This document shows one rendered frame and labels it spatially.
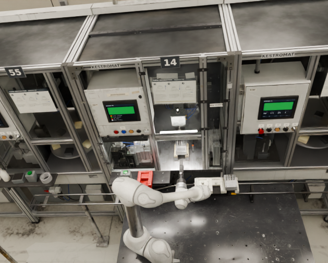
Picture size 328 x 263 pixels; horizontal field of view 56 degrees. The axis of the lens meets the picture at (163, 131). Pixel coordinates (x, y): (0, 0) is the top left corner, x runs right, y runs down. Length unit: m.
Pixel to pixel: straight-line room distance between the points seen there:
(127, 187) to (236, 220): 1.14
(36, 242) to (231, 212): 2.17
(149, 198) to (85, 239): 1.87
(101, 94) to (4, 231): 2.39
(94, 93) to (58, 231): 2.01
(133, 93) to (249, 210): 1.41
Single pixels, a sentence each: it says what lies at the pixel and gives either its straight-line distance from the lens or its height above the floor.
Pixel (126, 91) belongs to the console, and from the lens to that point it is 2.16.
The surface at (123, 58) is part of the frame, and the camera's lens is 2.13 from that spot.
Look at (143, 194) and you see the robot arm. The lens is 1.86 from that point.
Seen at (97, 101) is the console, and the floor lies 1.73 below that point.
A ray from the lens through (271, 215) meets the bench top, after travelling 2.80.
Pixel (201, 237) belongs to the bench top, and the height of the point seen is 0.68.
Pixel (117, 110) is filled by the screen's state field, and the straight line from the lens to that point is 2.26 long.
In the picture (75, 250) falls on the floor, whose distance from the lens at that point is 3.61.
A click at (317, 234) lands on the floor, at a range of 3.62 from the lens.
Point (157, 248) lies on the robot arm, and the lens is 2.33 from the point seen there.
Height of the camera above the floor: 3.05
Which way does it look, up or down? 44 degrees down
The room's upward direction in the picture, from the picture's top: 8 degrees counter-clockwise
